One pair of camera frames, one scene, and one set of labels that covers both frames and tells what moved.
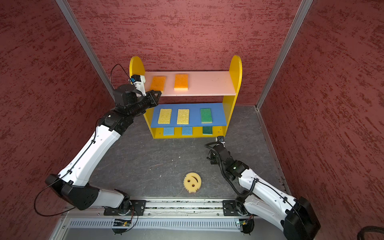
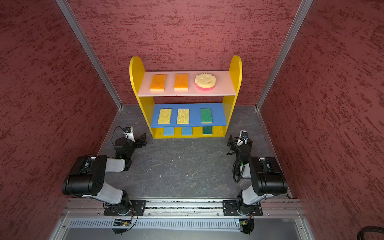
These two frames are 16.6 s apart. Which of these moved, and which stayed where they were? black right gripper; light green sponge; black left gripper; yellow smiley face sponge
Moved: black right gripper; black left gripper; yellow smiley face sponge
Stayed: light green sponge
